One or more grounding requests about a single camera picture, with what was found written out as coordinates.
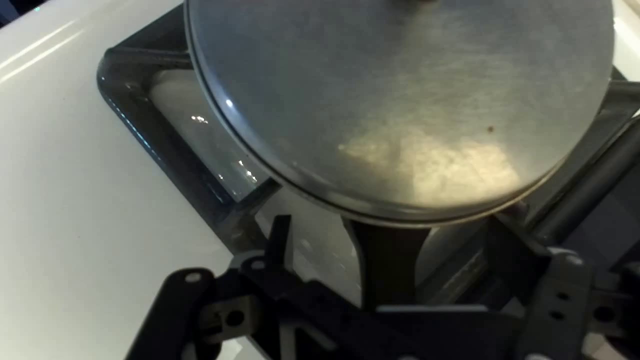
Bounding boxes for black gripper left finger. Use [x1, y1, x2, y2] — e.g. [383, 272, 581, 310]
[125, 212, 316, 360]

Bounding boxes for white gas stove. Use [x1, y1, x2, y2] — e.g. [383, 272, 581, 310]
[0, 0, 640, 360]

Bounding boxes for black stove grate under pan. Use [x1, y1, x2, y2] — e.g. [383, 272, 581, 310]
[96, 0, 640, 316]

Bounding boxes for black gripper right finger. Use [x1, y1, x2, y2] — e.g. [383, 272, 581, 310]
[516, 245, 640, 360]

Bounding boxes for silver pot lid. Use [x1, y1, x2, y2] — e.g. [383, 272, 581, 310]
[184, 0, 615, 226]

